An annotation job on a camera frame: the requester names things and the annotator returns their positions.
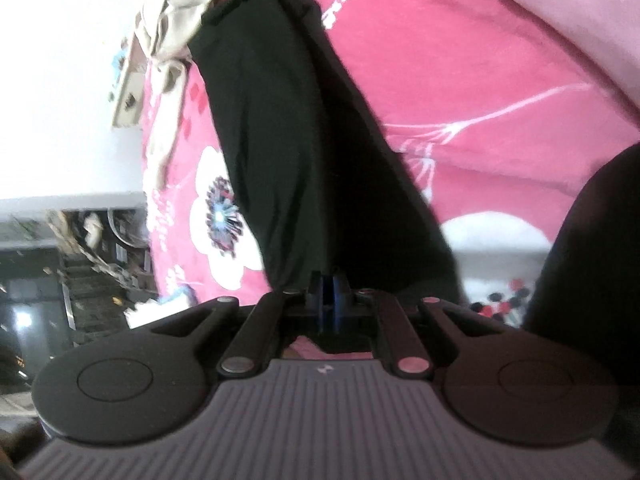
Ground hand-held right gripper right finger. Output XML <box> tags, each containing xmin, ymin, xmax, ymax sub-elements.
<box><xmin>328</xmin><ymin>269</ymin><xmax>507</xmax><ymax>380</ymax></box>

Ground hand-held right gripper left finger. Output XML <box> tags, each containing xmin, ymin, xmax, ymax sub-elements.
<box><xmin>150</xmin><ymin>270</ymin><xmax>329</xmax><ymax>379</ymax></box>

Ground black pants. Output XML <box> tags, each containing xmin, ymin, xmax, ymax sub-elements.
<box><xmin>190</xmin><ymin>0</ymin><xmax>462</xmax><ymax>306</ymax></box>

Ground dark cluttered shelf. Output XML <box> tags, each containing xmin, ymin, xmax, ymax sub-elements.
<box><xmin>0</xmin><ymin>197</ymin><xmax>162</xmax><ymax>411</ymax></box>

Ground pink floral bedsheet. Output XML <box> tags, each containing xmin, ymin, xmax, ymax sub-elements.
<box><xmin>140</xmin><ymin>0</ymin><xmax>640</xmax><ymax>361</ymax></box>

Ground dark cloth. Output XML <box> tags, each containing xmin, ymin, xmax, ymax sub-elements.
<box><xmin>520</xmin><ymin>145</ymin><xmax>640</xmax><ymax>342</ymax></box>

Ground cardboard box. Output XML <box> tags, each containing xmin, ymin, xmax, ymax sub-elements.
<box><xmin>107</xmin><ymin>40</ymin><xmax>152</xmax><ymax>129</ymax></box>

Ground beige garment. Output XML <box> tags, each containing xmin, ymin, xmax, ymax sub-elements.
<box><xmin>132</xmin><ymin>0</ymin><xmax>227</xmax><ymax>187</ymax></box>

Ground pink grey striped blanket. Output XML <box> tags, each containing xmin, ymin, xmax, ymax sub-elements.
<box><xmin>440</xmin><ymin>0</ymin><xmax>640</xmax><ymax>137</ymax></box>

